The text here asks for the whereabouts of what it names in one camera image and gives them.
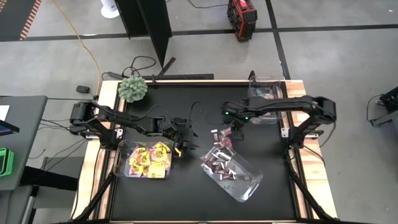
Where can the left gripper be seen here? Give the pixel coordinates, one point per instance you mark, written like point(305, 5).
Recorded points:
point(180, 130)

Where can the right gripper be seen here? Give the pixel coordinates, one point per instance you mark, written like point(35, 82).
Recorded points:
point(237, 112)

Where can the yellow Sour Patch packet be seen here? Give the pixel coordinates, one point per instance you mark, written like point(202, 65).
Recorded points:
point(144, 157)
point(168, 162)
point(136, 170)
point(133, 158)
point(157, 170)
point(160, 151)

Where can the clear plastic bin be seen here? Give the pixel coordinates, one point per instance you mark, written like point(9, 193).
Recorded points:
point(122, 161)
point(245, 183)
point(264, 82)

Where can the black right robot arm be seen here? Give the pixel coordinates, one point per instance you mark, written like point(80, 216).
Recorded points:
point(295, 104)

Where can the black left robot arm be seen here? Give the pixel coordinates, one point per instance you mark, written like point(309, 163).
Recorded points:
point(124, 119)

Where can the small yellow tag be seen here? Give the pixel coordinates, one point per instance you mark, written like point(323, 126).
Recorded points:
point(178, 152)

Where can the black flat floor bar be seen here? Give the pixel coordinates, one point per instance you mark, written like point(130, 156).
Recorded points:
point(186, 76)

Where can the green spiky artificial plant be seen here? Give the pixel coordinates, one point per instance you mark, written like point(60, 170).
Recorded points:
point(132, 89)

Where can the wooden table board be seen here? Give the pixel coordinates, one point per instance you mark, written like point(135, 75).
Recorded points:
point(321, 186)

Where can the red black power station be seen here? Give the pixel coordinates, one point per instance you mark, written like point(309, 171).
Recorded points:
point(242, 18)

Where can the black power adapter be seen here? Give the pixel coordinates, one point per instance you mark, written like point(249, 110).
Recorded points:
point(83, 89)

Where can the black desk base beam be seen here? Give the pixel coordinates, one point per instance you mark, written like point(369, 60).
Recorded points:
point(46, 179)

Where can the white round fan base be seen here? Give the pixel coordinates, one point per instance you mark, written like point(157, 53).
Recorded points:
point(109, 11)

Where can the black equipment cart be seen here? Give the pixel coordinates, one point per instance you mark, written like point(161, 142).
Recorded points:
point(390, 101)

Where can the grey side desk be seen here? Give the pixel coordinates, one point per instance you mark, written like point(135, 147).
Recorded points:
point(25, 140)

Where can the dark blue tablet device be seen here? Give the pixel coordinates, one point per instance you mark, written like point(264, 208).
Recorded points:
point(7, 128)

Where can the green plastic crate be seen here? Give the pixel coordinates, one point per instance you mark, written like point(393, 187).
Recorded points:
point(7, 161)

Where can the white paper sheet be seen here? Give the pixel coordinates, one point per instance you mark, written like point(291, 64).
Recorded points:
point(3, 112)

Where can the black mat with striped edge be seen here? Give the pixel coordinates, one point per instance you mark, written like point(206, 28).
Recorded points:
point(12, 18)

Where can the black metal table frame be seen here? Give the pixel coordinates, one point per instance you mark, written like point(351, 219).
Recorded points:
point(311, 199)

